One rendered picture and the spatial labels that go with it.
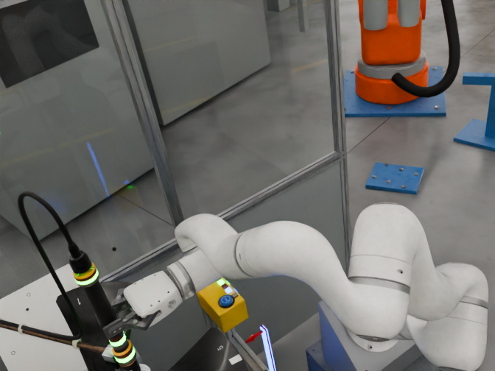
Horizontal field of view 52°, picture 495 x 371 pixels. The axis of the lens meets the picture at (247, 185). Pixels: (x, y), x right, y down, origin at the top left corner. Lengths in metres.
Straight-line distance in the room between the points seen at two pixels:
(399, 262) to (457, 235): 2.64
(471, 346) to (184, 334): 1.48
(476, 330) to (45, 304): 1.10
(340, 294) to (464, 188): 3.09
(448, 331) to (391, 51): 3.69
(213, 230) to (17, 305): 0.70
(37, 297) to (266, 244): 0.89
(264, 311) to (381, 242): 1.82
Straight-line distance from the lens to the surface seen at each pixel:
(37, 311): 1.56
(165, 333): 2.31
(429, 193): 3.78
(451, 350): 1.16
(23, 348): 1.57
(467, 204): 3.71
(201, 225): 1.06
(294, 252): 0.80
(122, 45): 1.65
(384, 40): 4.62
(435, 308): 0.99
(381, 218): 0.84
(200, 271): 1.13
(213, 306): 1.67
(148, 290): 1.13
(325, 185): 2.41
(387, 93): 4.75
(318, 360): 1.67
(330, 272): 0.80
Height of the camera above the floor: 2.31
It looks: 35 degrees down
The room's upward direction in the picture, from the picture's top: 11 degrees counter-clockwise
